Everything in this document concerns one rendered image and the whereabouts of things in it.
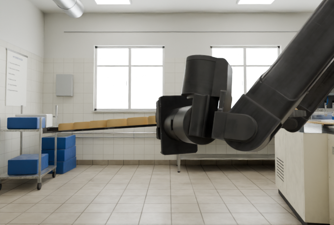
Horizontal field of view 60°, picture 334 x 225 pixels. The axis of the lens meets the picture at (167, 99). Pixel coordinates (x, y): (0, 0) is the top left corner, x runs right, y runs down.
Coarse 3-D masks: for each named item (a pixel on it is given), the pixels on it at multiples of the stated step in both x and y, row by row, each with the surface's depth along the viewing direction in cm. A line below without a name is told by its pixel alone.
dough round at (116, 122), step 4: (108, 120) 67; (112, 120) 67; (116, 120) 67; (120, 120) 67; (124, 120) 68; (108, 124) 67; (112, 124) 67; (116, 124) 67; (120, 124) 67; (124, 124) 68
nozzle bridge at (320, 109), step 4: (328, 96) 253; (332, 96) 253; (324, 100) 254; (328, 100) 253; (332, 100) 252; (328, 104) 253; (320, 108) 254; (324, 108) 249; (328, 108) 248; (332, 108) 248
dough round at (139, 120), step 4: (128, 120) 65; (132, 120) 64; (136, 120) 64; (140, 120) 64; (144, 120) 65; (128, 124) 65; (132, 124) 64; (136, 124) 64; (140, 124) 64; (144, 124) 64
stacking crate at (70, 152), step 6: (42, 150) 480; (48, 150) 480; (54, 150) 480; (60, 150) 480; (66, 150) 488; (72, 150) 518; (54, 156) 480; (60, 156) 480; (66, 156) 488; (72, 156) 518
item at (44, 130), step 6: (294, 114) 54; (300, 114) 65; (120, 126) 63; (126, 126) 62; (132, 126) 62; (138, 126) 61; (144, 126) 60; (150, 126) 59; (48, 132) 74; (54, 132) 73; (60, 132) 72
